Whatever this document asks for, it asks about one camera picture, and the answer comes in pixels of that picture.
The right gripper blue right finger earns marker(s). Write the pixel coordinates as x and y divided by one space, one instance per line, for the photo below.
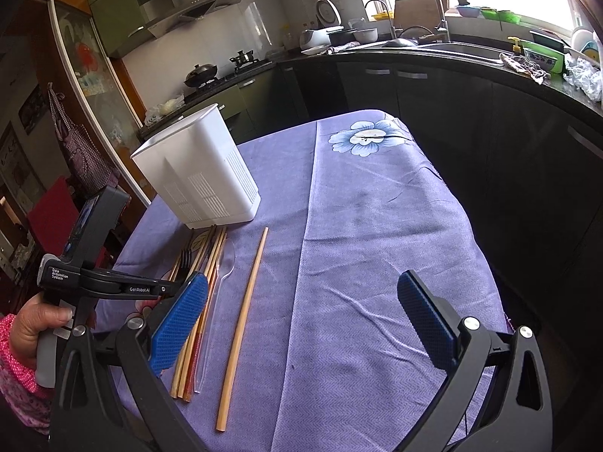
432 318

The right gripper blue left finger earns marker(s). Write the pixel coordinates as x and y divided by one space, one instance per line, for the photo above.
168 338

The long light bamboo chopstick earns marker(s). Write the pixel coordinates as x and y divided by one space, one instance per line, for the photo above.
230 372

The black plastic fork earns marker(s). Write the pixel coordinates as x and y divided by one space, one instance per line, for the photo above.
186 259

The left human hand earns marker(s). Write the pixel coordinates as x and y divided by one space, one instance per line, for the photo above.
33 318

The brown wooden chopstick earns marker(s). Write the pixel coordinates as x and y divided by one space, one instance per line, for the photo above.
202 244

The red chair cover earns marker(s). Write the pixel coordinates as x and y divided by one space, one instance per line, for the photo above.
52 219

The clear plastic spoon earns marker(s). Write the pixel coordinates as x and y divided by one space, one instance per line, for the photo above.
224 269

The purple checked apron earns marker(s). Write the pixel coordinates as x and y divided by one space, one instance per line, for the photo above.
85 162

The purple floral tablecloth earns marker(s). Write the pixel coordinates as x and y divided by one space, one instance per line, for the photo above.
329 360

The sliding glass door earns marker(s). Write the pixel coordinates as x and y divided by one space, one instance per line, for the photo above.
108 110

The white plastic utensil holder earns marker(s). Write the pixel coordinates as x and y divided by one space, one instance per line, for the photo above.
196 168

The black wok with lid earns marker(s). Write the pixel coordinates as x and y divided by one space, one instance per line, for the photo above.
201 74

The steel pot on stove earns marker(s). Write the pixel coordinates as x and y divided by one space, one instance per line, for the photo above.
243 58

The stainless steel sink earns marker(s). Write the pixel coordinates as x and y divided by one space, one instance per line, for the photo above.
467 50

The white ceramic bowl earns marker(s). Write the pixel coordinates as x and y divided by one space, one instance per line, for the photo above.
366 36

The black cooking pot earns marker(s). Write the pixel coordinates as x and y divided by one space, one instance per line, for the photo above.
341 37

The white rice cooker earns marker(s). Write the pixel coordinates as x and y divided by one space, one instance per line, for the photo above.
329 21

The wooden cutting board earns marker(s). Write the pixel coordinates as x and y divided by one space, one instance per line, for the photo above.
409 13

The green plastic bowl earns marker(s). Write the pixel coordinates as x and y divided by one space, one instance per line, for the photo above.
508 16

